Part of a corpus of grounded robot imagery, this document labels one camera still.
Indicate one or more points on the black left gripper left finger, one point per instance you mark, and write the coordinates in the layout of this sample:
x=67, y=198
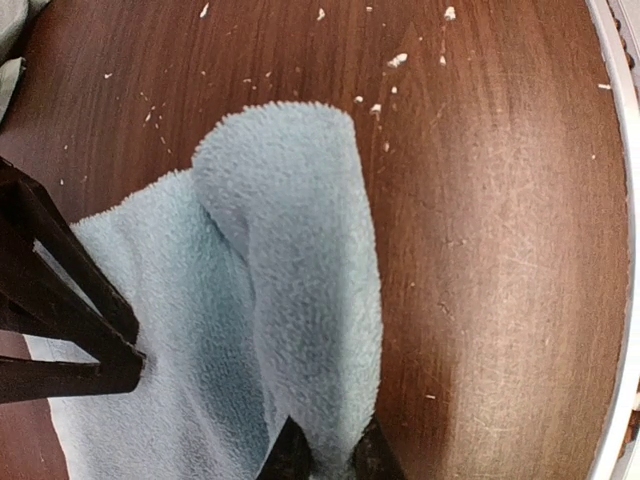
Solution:
x=290, y=457

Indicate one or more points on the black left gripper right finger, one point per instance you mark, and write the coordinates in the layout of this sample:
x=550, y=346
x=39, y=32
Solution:
x=373, y=458

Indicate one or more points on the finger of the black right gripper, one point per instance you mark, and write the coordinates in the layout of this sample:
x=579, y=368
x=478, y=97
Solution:
x=30, y=210
x=117, y=367

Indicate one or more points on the light blue terry towel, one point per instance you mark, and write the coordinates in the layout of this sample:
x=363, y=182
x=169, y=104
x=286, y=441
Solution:
x=254, y=279

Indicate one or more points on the pale green terry towel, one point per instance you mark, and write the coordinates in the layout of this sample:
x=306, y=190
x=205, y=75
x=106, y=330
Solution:
x=15, y=16

